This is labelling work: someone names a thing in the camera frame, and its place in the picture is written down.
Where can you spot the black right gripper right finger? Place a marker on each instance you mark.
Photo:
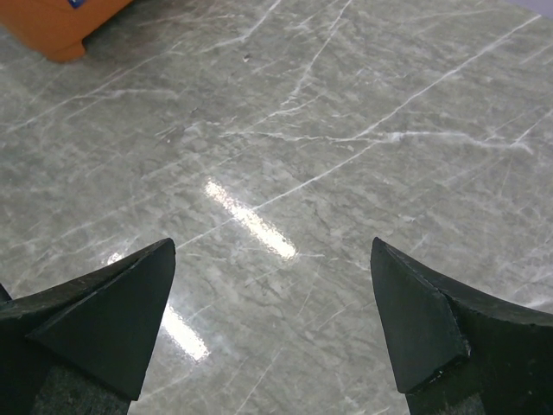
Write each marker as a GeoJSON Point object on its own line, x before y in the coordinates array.
{"type": "Point", "coordinates": [458, 350]}

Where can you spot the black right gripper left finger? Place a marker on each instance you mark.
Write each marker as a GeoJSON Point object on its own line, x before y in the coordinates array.
{"type": "Point", "coordinates": [84, 346]}

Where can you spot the orange plastic laundry basket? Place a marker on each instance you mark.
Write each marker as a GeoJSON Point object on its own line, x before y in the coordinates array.
{"type": "Point", "coordinates": [56, 29]}

